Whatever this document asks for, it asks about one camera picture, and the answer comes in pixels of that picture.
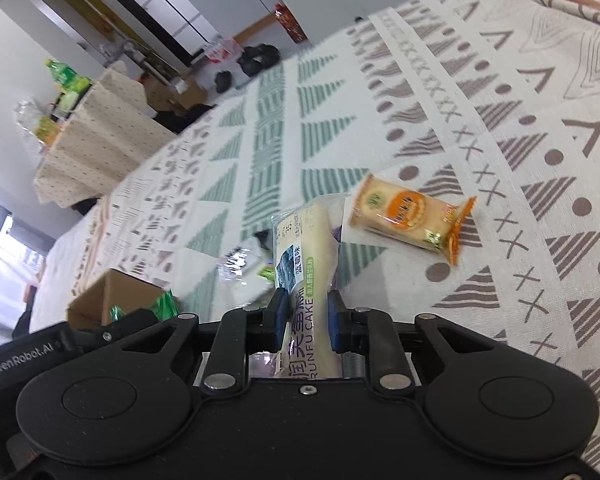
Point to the pink pack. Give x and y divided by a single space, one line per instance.
222 51

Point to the green tissue pack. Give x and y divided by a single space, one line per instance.
72 97

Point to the orange biscuit packet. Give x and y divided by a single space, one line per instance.
405 215

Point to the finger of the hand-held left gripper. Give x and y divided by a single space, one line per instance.
130 319

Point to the white kitchen cabinet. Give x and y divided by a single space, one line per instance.
215 5

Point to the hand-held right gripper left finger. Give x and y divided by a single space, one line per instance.
280 316

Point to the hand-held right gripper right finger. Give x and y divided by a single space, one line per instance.
335 321

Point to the white bed sheet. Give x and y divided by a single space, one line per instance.
60 270

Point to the table with dotted cloth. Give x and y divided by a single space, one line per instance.
100 135

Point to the clear plastic bag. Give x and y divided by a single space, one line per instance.
25 112

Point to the clear plastic wrapper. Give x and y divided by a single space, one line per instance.
237 260

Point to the long white cake packet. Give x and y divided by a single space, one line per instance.
305 260

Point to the bright green snack packet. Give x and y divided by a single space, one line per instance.
165 305

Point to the black slipper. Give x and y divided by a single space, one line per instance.
271 55
223 81
254 52
249 66

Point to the brown cardboard box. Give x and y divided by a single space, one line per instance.
115 292

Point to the green dotted snack packet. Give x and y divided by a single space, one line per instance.
267 274

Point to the green soda bottle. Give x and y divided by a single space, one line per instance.
62 72

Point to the yellow liquid bottle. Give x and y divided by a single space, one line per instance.
45 129

